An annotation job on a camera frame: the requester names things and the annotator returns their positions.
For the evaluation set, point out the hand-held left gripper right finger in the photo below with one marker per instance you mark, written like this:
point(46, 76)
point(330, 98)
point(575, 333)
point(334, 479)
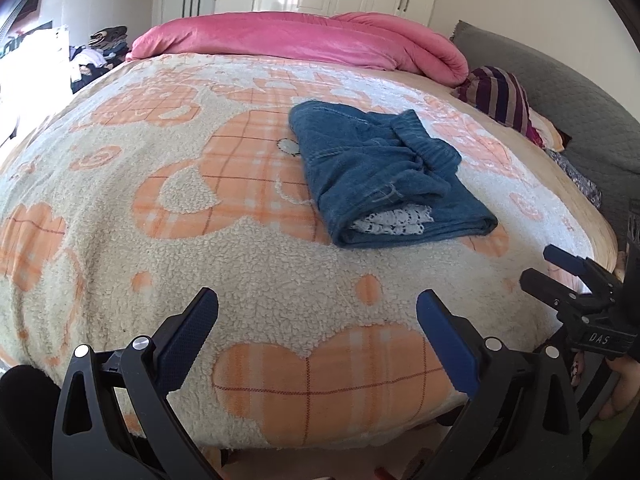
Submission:
point(445, 340)

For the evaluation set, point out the person's right hand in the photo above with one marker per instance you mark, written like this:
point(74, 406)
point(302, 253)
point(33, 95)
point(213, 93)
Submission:
point(627, 385)

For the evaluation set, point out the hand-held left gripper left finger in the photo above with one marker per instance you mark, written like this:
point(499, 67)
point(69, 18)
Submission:
point(192, 330)

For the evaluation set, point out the blue pants with lace hem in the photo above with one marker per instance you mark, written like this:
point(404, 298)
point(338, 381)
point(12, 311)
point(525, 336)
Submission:
point(360, 170)

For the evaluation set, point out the pink duvet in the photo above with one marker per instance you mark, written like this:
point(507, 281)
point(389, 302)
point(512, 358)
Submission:
point(300, 35)

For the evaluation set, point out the peach and cream fleece blanket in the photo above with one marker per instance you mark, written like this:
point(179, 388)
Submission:
point(150, 260)

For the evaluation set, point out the tan bed sheet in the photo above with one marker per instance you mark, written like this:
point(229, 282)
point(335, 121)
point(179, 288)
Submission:
point(597, 230)

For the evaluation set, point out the grey quilted headboard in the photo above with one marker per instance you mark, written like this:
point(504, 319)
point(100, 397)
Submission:
point(575, 100)

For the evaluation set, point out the peach pillow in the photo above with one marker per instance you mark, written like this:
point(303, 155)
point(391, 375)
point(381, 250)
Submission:
point(545, 132)

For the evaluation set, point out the striped pillow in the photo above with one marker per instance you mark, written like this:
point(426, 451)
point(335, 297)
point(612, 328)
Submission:
point(495, 90)

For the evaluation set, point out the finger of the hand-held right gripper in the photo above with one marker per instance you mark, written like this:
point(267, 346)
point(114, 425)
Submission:
point(542, 287)
point(562, 258)

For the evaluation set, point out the grey floral cloth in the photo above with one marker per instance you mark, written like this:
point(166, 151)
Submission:
point(575, 175)

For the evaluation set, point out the pile of folded clothes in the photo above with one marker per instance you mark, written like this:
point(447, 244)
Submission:
point(107, 40)

